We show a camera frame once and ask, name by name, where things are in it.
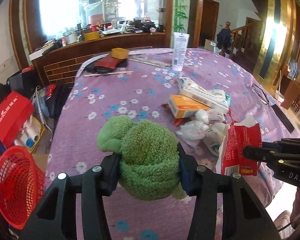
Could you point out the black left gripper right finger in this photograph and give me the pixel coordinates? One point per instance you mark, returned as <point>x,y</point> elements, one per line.
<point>244,216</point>

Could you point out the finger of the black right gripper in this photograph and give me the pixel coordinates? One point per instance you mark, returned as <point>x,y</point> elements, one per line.
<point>262,153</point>
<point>283,144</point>

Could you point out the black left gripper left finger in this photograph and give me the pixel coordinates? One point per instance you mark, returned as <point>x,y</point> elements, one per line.
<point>55,215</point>

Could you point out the red snack bag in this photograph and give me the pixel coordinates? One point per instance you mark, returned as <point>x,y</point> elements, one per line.
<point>238,135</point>

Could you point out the orange medicine box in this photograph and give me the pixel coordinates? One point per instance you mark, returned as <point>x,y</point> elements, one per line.
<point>184,107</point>

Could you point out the white long medicine box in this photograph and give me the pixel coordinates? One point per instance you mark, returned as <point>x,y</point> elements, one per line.
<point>217,101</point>

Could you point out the green plush toy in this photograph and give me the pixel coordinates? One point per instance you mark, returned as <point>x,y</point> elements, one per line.
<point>149,162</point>

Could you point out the black ruler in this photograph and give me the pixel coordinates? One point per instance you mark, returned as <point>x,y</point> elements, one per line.
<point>283,118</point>

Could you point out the red mesh basket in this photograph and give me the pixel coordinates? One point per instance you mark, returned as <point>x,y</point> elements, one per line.
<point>21,186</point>

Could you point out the black eyeglasses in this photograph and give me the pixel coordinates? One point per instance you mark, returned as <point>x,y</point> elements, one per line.
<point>260,93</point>

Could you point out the cardboard box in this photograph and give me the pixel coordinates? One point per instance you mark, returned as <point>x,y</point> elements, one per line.
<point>41,161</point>

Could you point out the yellow box with rolls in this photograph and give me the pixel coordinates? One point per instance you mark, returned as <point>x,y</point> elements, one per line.
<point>30,134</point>

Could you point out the red paper shopping bag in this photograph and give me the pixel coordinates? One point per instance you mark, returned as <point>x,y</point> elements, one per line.
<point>15,109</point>

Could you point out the white lotion tube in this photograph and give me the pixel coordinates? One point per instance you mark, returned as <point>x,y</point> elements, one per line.
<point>179,50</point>

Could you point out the purple floral tablecloth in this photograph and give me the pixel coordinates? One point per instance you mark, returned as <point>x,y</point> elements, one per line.
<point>137,95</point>

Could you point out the wooden counter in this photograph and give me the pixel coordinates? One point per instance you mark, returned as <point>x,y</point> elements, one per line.
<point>61,65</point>

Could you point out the wooden chopstick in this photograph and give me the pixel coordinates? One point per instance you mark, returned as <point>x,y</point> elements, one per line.
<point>105,74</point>

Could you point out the dark red wallet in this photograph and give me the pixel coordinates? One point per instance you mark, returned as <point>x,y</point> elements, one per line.
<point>107,62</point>

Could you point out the yellow plastic container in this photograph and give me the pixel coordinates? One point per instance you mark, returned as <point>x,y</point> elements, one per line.
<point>119,53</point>

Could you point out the metal pot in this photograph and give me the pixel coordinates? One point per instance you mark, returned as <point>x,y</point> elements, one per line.
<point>70,37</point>

